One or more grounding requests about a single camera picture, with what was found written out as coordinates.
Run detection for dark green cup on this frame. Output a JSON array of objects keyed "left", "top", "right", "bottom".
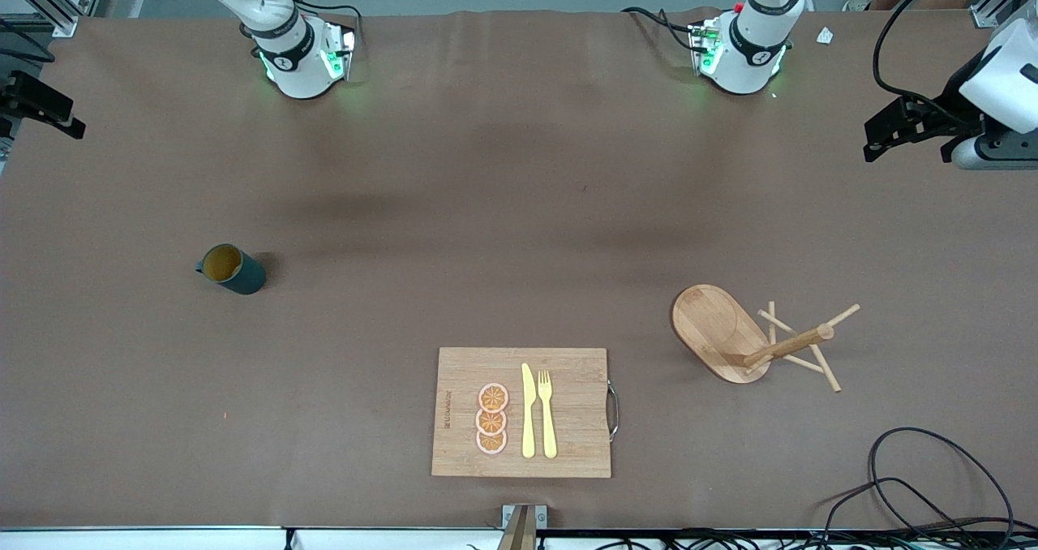
[{"left": 195, "top": 243, "right": 268, "bottom": 296}]

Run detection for wooden cutting board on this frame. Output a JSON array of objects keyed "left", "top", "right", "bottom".
[{"left": 431, "top": 347, "right": 621, "bottom": 479}]

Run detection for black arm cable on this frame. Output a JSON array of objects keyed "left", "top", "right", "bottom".
[
  {"left": 0, "top": 19, "right": 56, "bottom": 64},
  {"left": 873, "top": 0, "right": 978, "bottom": 101}
]

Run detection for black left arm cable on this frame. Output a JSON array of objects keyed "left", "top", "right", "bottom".
[{"left": 873, "top": 0, "right": 978, "bottom": 101}]

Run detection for black cables along table edge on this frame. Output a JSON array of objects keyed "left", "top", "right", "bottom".
[{"left": 466, "top": 527, "right": 1038, "bottom": 550}]

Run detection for yellow plastic fork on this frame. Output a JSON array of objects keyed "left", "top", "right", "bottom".
[{"left": 538, "top": 370, "right": 559, "bottom": 460}]

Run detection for brown table cover sheet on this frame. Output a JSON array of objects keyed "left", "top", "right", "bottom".
[{"left": 0, "top": 8, "right": 1038, "bottom": 531}]

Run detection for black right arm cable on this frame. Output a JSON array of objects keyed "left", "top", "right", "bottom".
[{"left": 0, "top": 19, "right": 56, "bottom": 64}]

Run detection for black looped cable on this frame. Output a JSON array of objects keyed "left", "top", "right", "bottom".
[
  {"left": 869, "top": 427, "right": 1014, "bottom": 535},
  {"left": 823, "top": 477, "right": 982, "bottom": 550}
]

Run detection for yellow plastic knife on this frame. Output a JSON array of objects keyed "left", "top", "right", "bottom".
[{"left": 521, "top": 363, "right": 537, "bottom": 459}]

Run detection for black right base cable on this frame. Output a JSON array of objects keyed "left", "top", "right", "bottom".
[{"left": 251, "top": 0, "right": 363, "bottom": 48}]

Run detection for black left base cable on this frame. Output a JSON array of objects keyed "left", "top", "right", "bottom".
[{"left": 623, "top": 6, "right": 700, "bottom": 52}]

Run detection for metal edge bracket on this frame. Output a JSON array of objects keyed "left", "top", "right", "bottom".
[{"left": 503, "top": 505, "right": 547, "bottom": 550}]

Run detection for black base cable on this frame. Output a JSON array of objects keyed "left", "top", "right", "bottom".
[
  {"left": 623, "top": 6, "right": 700, "bottom": 52},
  {"left": 251, "top": 0, "right": 363, "bottom": 48}
]

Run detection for wooden cup rack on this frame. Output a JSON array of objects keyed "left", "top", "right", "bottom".
[{"left": 671, "top": 284, "right": 860, "bottom": 394}]

